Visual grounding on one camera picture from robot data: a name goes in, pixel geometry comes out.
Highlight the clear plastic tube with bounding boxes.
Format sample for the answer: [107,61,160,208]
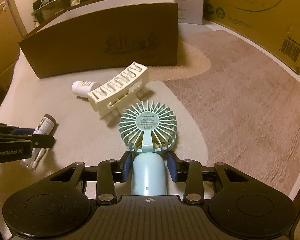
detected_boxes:
[19,147,51,169]

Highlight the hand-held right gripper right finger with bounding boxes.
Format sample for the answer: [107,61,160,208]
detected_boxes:
[166,151,252,204]

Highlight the light blue handheld fan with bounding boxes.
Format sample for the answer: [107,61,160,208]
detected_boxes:
[119,100,178,196]

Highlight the wooden door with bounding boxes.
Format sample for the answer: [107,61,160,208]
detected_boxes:
[0,0,28,85]

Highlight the brown cardboard box white inside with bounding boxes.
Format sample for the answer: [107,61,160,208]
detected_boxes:
[18,0,179,80]

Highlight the brown capped labelled bottle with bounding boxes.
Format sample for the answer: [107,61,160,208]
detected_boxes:
[31,114,57,137]

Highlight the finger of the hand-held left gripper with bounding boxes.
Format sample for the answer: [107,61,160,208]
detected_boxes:
[0,122,35,136]
[0,131,56,149]

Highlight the tall white cardboard box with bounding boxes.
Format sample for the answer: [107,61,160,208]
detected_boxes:
[168,0,206,26]

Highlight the cream plastic slotted rack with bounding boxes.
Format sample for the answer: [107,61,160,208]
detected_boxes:
[87,61,150,118]

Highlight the beige patterned rug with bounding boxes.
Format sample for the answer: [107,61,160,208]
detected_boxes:
[0,21,300,233]

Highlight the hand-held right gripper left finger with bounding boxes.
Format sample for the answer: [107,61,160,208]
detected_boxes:
[49,151,133,204]

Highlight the large yellow cardboard box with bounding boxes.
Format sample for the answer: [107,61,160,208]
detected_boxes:
[202,0,300,75]

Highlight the small white pill bottle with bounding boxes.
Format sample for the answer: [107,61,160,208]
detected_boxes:
[71,80,101,98]

